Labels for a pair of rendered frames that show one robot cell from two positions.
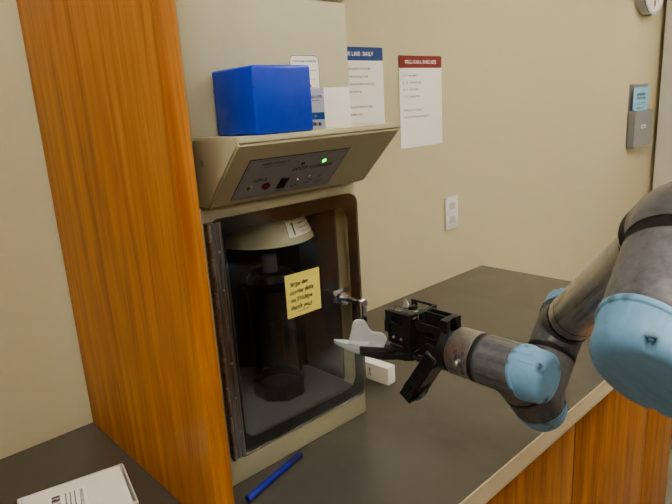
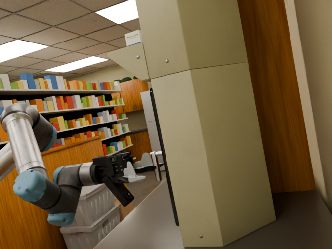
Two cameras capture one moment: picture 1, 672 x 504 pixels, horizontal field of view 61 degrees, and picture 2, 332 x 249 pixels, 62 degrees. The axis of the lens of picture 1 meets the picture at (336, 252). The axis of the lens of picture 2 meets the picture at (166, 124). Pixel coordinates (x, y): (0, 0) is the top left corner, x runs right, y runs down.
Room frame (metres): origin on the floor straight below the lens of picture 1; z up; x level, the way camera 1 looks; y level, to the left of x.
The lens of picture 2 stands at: (1.70, -0.38, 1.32)
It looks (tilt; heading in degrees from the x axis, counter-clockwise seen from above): 3 degrees down; 151
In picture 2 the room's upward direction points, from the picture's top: 11 degrees counter-clockwise
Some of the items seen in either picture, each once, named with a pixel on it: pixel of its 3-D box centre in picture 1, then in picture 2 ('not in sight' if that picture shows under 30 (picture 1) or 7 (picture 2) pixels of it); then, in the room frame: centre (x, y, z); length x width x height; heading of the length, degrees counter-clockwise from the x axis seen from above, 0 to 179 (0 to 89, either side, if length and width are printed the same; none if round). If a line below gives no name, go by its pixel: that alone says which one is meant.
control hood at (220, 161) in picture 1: (305, 162); (148, 69); (0.89, 0.04, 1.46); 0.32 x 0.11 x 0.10; 132
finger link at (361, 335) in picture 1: (359, 335); (147, 161); (0.89, -0.03, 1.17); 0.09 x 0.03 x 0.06; 78
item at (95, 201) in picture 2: not in sight; (88, 201); (-1.42, 0.17, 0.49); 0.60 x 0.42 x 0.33; 132
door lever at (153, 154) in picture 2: (355, 318); (161, 164); (0.98, -0.03, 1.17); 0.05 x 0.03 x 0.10; 42
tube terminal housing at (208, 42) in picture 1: (246, 233); (211, 100); (1.03, 0.16, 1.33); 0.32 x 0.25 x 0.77; 132
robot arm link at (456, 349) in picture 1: (465, 353); (93, 173); (0.80, -0.19, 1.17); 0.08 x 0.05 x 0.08; 132
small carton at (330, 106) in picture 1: (328, 107); (137, 43); (0.93, 0.00, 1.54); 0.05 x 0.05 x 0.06; 37
